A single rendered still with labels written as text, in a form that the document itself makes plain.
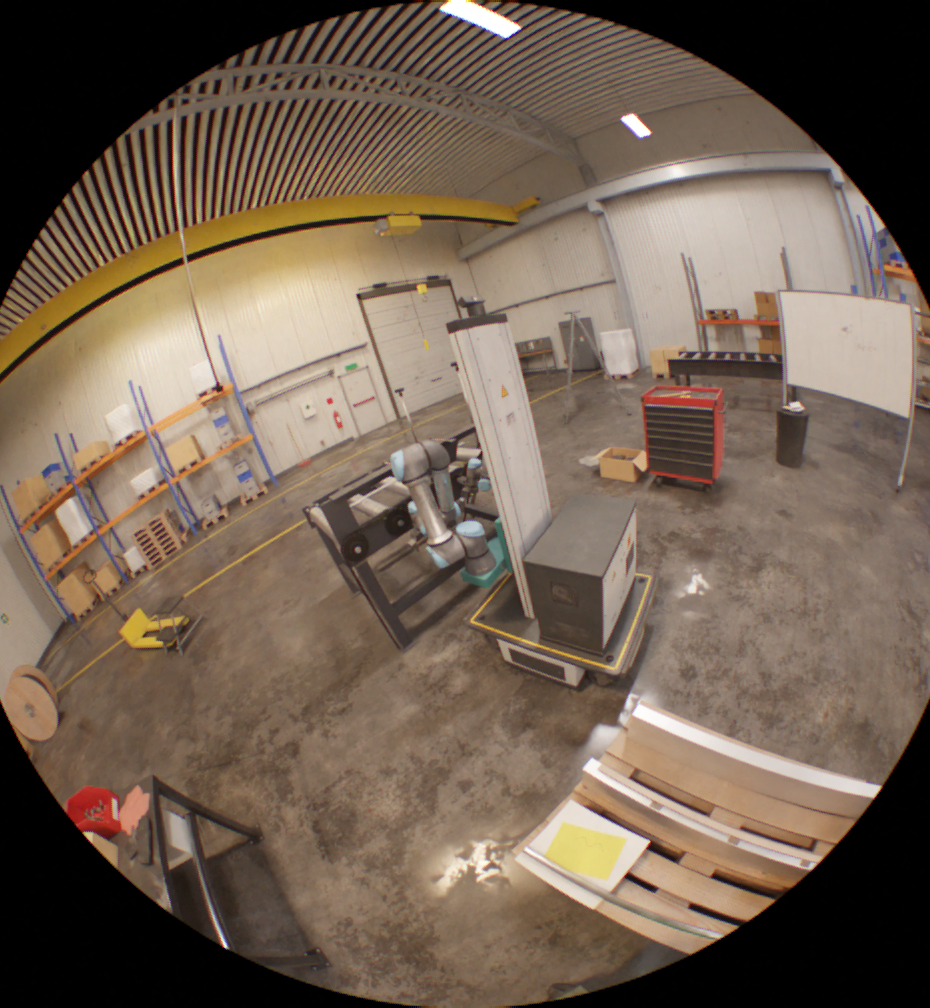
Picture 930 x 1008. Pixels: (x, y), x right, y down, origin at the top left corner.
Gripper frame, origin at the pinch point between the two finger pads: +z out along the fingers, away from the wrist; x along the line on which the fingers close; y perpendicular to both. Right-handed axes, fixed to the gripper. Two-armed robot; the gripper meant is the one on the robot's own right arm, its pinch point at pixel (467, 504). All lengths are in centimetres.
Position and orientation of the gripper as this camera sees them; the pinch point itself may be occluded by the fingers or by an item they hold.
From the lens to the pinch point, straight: 211.1
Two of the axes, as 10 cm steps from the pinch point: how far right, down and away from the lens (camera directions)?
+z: -1.4, 8.3, 5.3
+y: 8.4, 3.9, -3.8
